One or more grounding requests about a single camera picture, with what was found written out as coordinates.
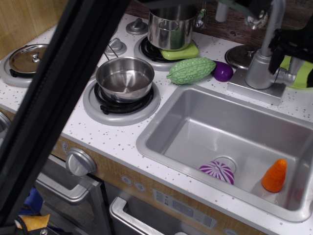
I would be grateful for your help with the blue clamp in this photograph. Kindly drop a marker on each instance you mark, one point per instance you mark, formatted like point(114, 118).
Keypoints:
point(32, 204)

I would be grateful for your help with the grey stove knob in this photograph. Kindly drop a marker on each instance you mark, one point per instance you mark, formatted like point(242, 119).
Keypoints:
point(137, 27)
point(115, 48)

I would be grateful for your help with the back right stove burner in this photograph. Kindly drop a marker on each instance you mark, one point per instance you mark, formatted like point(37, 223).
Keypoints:
point(143, 49)

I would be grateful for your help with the silver oven dial knob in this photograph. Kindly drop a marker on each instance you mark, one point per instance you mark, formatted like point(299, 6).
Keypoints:
point(79, 163)

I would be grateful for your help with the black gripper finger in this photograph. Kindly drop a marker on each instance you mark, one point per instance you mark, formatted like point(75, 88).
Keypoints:
point(278, 55)

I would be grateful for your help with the silver oven door handle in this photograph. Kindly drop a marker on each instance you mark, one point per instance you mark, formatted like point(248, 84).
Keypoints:
point(71, 189)

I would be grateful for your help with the grey toy sink basin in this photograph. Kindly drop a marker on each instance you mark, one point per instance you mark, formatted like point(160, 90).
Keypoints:
point(196, 126)

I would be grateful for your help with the front right stove burner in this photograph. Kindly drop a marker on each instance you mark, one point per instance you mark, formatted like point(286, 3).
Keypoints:
point(108, 112)

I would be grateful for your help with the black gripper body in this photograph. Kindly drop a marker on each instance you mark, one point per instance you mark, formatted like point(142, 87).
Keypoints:
point(297, 43)

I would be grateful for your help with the stove burner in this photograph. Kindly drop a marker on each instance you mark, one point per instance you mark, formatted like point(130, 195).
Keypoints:
point(12, 78)
point(143, 49)
point(108, 112)

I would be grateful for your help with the steel lid on burner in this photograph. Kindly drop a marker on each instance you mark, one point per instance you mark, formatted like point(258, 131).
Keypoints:
point(27, 59)

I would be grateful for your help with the hanging clear ladle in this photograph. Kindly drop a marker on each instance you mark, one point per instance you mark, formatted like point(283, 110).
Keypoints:
point(256, 23)

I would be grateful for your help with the silver toy faucet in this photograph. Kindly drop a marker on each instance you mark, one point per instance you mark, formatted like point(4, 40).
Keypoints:
point(257, 82)

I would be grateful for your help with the steel lid near faucet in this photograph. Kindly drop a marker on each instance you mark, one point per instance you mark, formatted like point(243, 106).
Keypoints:
point(240, 57)

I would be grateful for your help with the silver dishwasher door handle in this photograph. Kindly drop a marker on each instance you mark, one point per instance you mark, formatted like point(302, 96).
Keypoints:
point(129, 220)

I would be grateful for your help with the grey stove knob back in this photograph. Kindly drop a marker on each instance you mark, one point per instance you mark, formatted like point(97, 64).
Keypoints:
point(137, 27)

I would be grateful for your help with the front left stove burner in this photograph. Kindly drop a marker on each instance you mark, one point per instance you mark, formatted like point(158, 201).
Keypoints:
point(12, 78)

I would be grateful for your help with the lime green plate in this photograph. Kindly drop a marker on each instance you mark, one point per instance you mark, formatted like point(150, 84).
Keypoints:
point(302, 75)

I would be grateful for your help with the hanging steel spoon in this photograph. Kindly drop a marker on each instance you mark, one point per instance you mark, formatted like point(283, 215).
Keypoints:
point(201, 19)

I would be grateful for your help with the grey stove knob middle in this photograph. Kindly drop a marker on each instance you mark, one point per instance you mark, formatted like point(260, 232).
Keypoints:
point(115, 48)

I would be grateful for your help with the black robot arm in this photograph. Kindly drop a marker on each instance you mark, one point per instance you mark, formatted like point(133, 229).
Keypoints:
point(83, 32)

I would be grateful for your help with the yellow tape piece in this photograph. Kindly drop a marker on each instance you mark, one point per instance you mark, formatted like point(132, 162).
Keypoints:
point(34, 222)

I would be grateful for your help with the silver faucet lever handle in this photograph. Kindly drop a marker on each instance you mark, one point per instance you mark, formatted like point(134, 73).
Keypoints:
point(295, 66)

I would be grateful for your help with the purple eggplant toy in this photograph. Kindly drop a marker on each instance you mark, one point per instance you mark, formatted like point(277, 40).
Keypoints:
point(223, 72)

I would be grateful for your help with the small steel saucepan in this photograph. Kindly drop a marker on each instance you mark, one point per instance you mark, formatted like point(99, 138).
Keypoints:
point(125, 79)

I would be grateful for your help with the green bitter melon toy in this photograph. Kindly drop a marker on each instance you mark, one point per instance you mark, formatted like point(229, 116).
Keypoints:
point(190, 70)

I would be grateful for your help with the purple white striped toy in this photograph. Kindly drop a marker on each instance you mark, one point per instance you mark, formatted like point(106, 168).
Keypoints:
point(218, 170)

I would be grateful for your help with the tall steel stock pot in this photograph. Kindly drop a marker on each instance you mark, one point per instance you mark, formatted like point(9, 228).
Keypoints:
point(171, 28)

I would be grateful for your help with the orange carrot toy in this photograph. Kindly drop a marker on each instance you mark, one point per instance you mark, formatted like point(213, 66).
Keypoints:
point(274, 178)

